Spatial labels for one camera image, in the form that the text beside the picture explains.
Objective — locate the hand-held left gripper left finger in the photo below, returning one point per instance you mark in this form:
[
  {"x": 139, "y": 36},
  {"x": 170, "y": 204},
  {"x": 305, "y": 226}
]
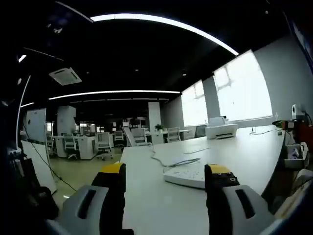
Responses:
[{"x": 85, "y": 208}]

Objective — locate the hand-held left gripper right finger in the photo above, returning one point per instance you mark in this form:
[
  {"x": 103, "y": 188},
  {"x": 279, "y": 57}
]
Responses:
[{"x": 234, "y": 210}]

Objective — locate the white power strip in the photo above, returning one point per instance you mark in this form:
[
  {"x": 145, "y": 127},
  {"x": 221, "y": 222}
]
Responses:
[{"x": 185, "y": 176}]

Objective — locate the long ceiling light strip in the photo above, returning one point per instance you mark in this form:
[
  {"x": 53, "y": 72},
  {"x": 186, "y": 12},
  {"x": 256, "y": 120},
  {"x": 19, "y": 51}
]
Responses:
[
  {"x": 127, "y": 16},
  {"x": 110, "y": 92}
]

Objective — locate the short ceiling light strip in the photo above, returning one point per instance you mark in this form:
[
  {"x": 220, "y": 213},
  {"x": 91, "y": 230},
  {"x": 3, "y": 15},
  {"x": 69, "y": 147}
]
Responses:
[{"x": 27, "y": 104}]

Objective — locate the curved ceiling light strip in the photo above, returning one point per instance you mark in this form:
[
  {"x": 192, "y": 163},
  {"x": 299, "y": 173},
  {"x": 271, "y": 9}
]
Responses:
[{"x": 29, "y": 77}]

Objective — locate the white office desk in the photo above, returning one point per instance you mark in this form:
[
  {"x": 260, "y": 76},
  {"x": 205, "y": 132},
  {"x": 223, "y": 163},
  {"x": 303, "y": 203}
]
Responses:
[
  {"x": 84, "y": 147},
  {"x": 185, "y": 133}
]

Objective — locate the leaning white panel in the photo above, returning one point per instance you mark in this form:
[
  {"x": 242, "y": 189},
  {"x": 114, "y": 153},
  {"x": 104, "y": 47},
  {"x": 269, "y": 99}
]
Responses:
[{"x": 39, "y": 166}]

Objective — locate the person's torso in beige shirt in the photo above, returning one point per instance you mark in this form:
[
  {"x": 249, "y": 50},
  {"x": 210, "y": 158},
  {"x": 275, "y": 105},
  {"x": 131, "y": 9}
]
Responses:
[{"x": 297, "y": 195}]

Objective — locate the white table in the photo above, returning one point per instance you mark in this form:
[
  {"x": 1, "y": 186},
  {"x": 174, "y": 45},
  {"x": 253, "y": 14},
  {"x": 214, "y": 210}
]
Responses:
[{"x": 151, "y": 208}]

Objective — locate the row of white office chairs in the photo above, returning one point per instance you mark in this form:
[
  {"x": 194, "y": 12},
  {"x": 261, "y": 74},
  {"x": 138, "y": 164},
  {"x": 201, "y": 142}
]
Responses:
[{"x": 104, "y": 143}]

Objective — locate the white storage box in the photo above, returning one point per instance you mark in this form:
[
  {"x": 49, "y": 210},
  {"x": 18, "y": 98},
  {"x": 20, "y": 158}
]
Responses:
[{"x": 294, "y": 156}]

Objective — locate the leaning white board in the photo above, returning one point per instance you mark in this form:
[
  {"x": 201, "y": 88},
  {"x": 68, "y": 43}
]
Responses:
[{"x": 128, "y": 138}]

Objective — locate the white printer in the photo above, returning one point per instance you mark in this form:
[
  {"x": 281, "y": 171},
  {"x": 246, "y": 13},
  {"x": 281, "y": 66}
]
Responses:
[{"x": 220, "y": 129}]

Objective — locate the whiteboard on stand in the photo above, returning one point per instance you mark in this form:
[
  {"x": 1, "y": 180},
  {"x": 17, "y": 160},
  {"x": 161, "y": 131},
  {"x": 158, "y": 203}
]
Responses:
[{"x": 36, "y": 124}]

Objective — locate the red object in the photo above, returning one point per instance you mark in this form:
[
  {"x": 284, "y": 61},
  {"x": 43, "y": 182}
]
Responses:
[{"x": 304, "y": 133}]

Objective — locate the potted green plant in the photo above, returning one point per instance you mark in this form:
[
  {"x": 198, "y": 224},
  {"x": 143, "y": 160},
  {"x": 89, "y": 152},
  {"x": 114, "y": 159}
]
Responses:
[{"x": 159, "y": 127}]

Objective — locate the bright window with blind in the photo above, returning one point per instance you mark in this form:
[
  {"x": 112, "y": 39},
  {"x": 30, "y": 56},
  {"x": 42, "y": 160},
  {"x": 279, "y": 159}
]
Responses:
[
  {"x": 242, "y": 90},
  {"x": 194, "y": 107}
]

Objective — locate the ceiling air conditioner vent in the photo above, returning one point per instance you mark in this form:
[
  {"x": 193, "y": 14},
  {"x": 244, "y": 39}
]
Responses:
[{"x": 64, "y": 76}]

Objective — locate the small ceiling light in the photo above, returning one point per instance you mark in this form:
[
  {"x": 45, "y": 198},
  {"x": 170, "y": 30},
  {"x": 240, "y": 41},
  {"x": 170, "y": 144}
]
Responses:
[{"x": 22, "y": 58}]

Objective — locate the white wall device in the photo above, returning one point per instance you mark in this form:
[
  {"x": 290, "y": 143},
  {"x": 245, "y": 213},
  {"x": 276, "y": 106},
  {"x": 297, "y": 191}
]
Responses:
[{"x": 296, "y": 111}]

